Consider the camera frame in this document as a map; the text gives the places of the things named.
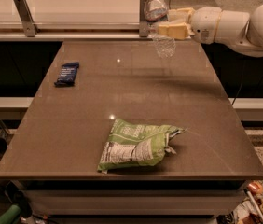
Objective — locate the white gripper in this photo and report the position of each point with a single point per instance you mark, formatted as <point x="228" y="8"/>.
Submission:
<point x="205" y="23"/>

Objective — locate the clear plastic water bottle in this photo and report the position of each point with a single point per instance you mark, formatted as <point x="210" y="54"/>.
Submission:
<point x="156" y="13"/>

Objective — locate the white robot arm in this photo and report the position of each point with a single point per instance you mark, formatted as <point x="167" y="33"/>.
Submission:
<point x="240" y="31"/>

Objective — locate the dark blue snack bar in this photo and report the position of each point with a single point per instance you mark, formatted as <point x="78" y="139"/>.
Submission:
<point x="67" y="75"/>

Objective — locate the green chip bag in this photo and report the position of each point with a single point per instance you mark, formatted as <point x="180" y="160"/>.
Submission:
<point x="136" y="145"/>

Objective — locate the grey table drawer base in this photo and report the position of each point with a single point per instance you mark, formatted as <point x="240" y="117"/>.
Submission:
<point x="133" y="203"/>

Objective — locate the green cylinder object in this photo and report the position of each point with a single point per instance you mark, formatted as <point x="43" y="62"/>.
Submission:
<point x="11" y="216"/>

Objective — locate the left metal railing bracket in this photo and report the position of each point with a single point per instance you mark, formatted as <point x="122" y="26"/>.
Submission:
<point x="29" y="27"/>

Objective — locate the wire basket with items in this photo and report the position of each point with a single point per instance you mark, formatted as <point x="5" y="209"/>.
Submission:
<point x="250" y="210"/>

